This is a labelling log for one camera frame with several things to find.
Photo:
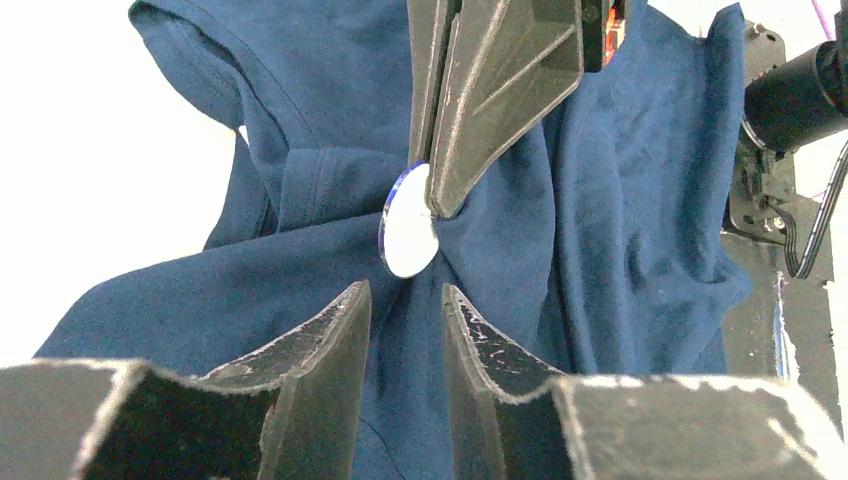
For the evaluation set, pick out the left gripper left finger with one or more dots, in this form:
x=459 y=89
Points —
x=287 y=410

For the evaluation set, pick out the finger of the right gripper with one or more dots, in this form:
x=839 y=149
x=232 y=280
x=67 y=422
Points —
x=424 y=73
x=494 y=69

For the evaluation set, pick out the navy blue t-shirt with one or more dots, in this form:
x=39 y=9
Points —
x=593 y=242

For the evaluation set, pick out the round blue brooch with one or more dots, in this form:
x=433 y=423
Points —
x=406 y=238

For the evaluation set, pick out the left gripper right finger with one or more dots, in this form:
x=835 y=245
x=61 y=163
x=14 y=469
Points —
x=513 y=416

